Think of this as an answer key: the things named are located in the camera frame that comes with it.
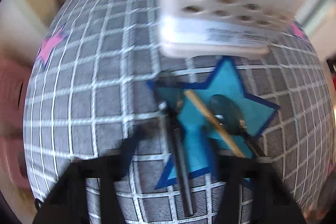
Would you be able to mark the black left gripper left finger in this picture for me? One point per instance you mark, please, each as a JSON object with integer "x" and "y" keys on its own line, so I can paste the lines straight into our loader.
{"x": 127, "y": 152}

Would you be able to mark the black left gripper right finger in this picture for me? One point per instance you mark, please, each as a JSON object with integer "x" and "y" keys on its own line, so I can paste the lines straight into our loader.
{"x": 225, "y": 167}

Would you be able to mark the spoon with black handle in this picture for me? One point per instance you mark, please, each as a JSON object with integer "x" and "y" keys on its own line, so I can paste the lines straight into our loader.
{"x": 170, "y": 111}

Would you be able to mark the wooden chopstick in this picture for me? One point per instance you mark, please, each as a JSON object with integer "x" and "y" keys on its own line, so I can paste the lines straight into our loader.
{"x": 202, "y": 108}

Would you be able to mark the transparent blue spoon upper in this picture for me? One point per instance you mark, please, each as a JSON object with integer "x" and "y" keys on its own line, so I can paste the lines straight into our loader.
{"x": 230, "y": 116}

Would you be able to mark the grey checked tablecloth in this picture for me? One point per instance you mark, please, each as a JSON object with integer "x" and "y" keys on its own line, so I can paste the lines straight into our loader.
{"x": 94, "y": 89}

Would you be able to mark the pink plastic utensil holder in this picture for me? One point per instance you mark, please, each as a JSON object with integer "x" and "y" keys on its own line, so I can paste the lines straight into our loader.
{"x": 241, "y": 28}

